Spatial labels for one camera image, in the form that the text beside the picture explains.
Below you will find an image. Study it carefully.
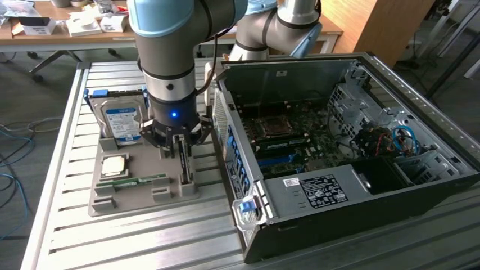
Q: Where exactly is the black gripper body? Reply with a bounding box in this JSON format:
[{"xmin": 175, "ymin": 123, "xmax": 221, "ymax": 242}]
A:
[{"xmin": 148, "ymin": 94, "xmax": 201, "ymax": 133}]

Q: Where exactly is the Nvidia graphics card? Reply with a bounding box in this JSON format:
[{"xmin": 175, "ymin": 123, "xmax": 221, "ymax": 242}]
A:
[{"xmin": 176, "ymin": 134, "xmax": 193, "ymax": 186}]

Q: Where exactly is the hard drive with blue label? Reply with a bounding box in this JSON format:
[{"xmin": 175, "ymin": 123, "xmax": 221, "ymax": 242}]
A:
[{"xmin": 83, "ymin": 87, "xmax": 151, "ymax": 146}]

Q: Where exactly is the grey parts rack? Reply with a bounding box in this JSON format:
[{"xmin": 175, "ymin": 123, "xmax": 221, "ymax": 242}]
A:
[{"xmin": 87, "ymin": 132, "xmax": 201, "ymax": 217}]

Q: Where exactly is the silver CPU chip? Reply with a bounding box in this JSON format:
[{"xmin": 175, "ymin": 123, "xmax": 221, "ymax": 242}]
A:
[{"xmin": 100, "ymin": 155, "xmax": 129, "ymax": 177}]

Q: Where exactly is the blue expansion slot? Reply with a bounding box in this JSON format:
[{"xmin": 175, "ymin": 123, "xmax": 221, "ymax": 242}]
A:
[{"xmin": 257, "ymin": 153, "xmax": 301, "ymax": 167}]

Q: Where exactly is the blue case latch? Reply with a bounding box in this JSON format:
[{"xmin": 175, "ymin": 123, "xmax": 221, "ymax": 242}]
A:
[{"xmin": 239, "ymin": 197, "xmax": 259, "ymax": 214}]

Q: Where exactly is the green Dell motherboard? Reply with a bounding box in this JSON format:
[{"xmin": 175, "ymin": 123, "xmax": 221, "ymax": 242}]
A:
[{"xmin": 239, "ymin": 102, "xmax": 356, "ymax": 181}]

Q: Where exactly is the small white labelled box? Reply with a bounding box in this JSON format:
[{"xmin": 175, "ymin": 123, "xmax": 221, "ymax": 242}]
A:
[{"xmin": 99, "ymin": 15, "xmax": 128, "ymax": 34}]

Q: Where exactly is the grey power supply unit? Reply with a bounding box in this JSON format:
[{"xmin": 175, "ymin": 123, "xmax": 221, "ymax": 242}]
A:
[{"xmin": 261, "ymin": 164, "xmax": 372, "ymax": 221}]

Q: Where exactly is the white box with tape roll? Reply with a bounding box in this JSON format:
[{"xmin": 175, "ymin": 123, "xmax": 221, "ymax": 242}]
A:
[{"xmin": 65, "ymin": 13, "xmax": 103, "ymax": 38}]

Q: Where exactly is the metal disk bay cage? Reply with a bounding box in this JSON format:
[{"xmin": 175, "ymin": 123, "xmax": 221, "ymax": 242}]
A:
[{"xmin": 327, "ymin": 83, "xmax": 379, "ymax": 133}]

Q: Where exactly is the wooden desk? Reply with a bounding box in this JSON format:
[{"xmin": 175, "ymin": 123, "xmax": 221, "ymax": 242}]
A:
[{"xmin": 0, "ymin": 0, "xmax": 344, "ymax": 82}]

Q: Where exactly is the white box black lid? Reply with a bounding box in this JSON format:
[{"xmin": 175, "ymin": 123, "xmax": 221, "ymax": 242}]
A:
[{"xmin": 17, "ymin": 16, "xmax": 57, "ymax": 37}]

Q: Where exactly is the clear plastic bag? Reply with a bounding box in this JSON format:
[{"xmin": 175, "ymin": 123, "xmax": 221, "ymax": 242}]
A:
[{"xmin": 0, "ymin": 0, "xmax": 41, "ymax": 18}]

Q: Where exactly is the black open PC case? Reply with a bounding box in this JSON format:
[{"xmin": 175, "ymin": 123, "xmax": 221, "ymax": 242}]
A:
[{"xmin": 204, "ymin": 52, "xmax": 480, "ymax": 264}]

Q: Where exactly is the wooden cabinet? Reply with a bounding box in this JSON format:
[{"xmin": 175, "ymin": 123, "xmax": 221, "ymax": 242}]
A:
[{"xmin": 317, "ymin": 0, "xmax": 439, "ymax": 68}]

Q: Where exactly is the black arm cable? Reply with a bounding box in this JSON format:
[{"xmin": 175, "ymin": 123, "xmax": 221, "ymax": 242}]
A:
[{"xmin": 193, "ymin": 25, "xmax": 237, "ymax": 95}]

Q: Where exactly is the grey floor cable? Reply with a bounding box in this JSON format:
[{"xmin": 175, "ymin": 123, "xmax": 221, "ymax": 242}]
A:
[{"xmin": 0, "ymin": 116, "xmax": 64, "ymax": 134}]

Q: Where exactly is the black floor cable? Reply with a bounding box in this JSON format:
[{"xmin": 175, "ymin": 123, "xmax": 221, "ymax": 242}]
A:
[{"xmin": 0, "ymin": 140, "xmax": 23, "ymax": 210}]

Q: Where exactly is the blue floor cable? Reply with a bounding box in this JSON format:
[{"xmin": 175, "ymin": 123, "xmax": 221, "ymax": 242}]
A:
[{"xmin": 0, "ymin": 128, "xmax": 35, "ymax": 241}]

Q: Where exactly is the blue data wire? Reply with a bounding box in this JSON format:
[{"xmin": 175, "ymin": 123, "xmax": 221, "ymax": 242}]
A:
[{"xmin": 391, "ymin": 125, "xmax": 421, "ymax": 158}]

